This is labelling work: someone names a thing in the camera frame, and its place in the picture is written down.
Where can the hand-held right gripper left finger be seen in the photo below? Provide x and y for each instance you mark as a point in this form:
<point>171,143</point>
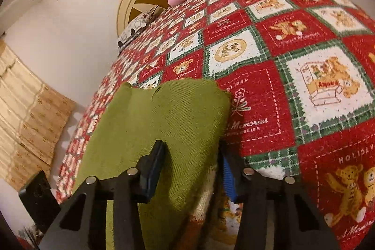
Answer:
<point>152,176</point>

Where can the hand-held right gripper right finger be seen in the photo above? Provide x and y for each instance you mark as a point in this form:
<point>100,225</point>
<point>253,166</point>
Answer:
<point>227,179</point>

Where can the green knitted sweater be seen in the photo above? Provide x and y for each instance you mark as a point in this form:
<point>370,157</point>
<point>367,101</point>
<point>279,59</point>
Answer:
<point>175,121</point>

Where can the black box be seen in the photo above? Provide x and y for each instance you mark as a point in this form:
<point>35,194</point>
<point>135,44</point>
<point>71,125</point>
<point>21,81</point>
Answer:
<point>38,200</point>

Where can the beige window curtain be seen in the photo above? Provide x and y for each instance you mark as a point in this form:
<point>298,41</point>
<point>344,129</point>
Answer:
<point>32,112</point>

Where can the white patterned pillow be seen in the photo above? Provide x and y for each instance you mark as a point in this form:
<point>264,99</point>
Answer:
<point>137,26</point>

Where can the red checkered printed blanket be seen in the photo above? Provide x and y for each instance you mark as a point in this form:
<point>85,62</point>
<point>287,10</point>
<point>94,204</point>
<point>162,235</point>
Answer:
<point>278,33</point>

